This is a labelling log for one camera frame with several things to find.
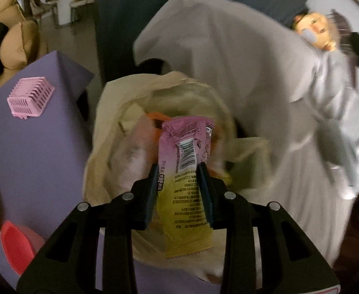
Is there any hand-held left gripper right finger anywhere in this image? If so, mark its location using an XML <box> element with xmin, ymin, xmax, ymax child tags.
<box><xmin>197</xmin><ymin>162</ymin><xmax>341</xmax><ymax>294</ymax></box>

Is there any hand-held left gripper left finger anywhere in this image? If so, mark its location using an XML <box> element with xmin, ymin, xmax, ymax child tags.
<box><xmin>16</xmin><ymin>164</ymin><xmax>159</xmax><ymax>294</ymax></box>

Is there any pink yellow snack packet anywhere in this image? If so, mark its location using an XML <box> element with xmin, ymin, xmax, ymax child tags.
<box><xmin>156</xmin><ymin>116</ymin><xmax>217</xmax><ymax>259</ymax></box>

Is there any yellow duck plush toy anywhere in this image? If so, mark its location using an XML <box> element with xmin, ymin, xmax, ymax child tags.
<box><xmin>292</xmin><ymin>12</ymin><xmax>337</xmax><ymax>51</ymax></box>

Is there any orange snack packet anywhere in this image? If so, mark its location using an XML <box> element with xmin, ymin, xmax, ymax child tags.
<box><xmin>145</xmin><ymin>113</ymin><xmax>171</xmax><ymax>143</ymax></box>

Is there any red pink hexagonal bowl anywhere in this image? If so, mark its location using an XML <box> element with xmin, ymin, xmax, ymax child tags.
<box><xmin>0</xmin><ymin>220</ymin><xmax>47</xmax><ymax>275</ymax></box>

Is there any pink plastic basket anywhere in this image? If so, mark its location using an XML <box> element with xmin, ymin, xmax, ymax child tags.
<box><xmin>7</xmin><ymin>76</ymin><xmax>55</xmax><ymax>120</ymax></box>

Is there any white dining table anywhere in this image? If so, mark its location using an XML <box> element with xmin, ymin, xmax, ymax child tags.
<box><xmin>29</xmin><ymin>0</ymin><xmax>96</xmax><ymax>26</ymax></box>

